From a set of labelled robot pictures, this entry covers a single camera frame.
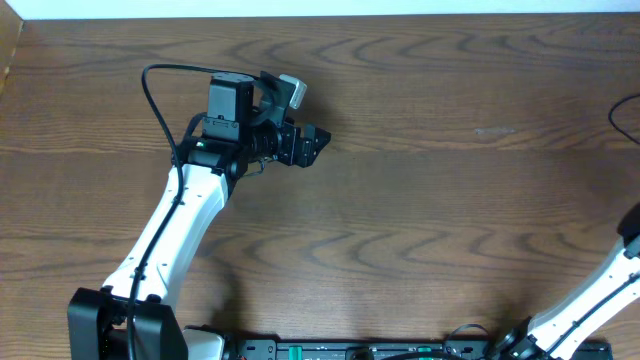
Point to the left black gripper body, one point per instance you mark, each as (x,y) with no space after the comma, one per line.
(291,144)

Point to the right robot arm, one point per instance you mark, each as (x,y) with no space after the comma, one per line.
(557,332)

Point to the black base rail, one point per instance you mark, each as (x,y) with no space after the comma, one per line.
(269,349)

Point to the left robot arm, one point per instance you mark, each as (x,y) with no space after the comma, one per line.
(132,315)

